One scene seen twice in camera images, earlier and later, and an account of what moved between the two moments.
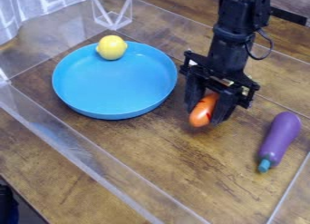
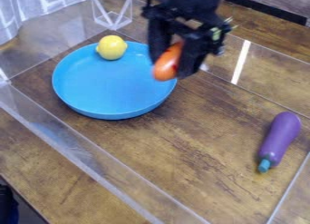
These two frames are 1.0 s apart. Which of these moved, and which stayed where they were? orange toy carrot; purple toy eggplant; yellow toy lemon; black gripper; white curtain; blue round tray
Moved: black gripper; orange toy carrot
Stayed: purple toy eggplant; yellow toy lemon; blue round tray; white curtain
